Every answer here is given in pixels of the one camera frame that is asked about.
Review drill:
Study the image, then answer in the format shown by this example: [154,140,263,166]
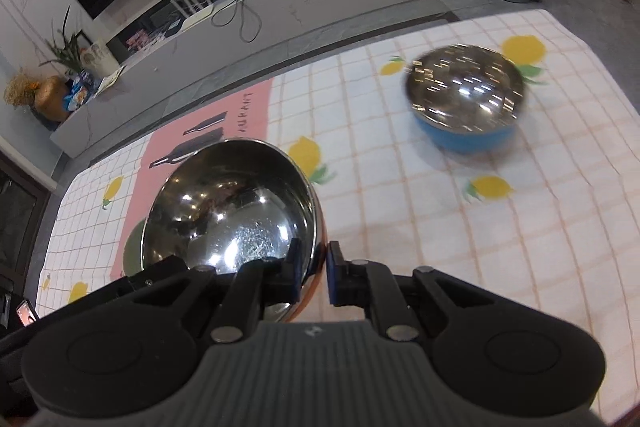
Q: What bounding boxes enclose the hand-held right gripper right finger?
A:
[326,241,481,342]

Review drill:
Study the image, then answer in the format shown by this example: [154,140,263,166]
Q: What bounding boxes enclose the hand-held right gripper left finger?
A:
[132,239,308,342]

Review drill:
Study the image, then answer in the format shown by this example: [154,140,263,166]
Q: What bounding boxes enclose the green ceramic bowl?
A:
[116,218,147,280]

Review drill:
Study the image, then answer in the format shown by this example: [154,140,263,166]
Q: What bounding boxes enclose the orange steel bowl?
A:
[141,138,328,323]

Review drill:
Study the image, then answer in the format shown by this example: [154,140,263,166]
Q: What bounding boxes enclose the blue steel bowl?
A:
[402,46,531,155]

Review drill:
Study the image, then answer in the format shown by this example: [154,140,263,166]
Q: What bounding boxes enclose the checked lemon tablecloth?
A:
[37,9,640,425]

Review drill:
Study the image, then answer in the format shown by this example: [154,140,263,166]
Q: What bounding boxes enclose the smartphone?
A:
[15,301,40,325]

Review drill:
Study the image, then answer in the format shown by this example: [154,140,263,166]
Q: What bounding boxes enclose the blue snack bags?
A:
[65,71,98,110]

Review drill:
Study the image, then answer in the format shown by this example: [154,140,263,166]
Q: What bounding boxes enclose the paper booklet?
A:
[92,66,126,95]

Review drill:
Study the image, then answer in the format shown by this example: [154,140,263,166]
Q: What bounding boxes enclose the gold vase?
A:
[34,76,71,122]

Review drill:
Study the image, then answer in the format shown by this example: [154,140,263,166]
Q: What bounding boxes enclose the white printed vase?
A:
[80,39,120,80]

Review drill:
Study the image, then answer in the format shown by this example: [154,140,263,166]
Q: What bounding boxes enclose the dried flower bunch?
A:
[4,69,38,106]

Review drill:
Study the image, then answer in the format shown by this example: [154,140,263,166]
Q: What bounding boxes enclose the green leafy plant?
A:
[40,7,88,75]

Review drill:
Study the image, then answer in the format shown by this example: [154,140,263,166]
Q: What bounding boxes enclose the white router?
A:
[170,0,213,30]

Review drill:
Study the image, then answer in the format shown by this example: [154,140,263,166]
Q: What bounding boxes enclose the black cable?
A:
[210,0,263,42]

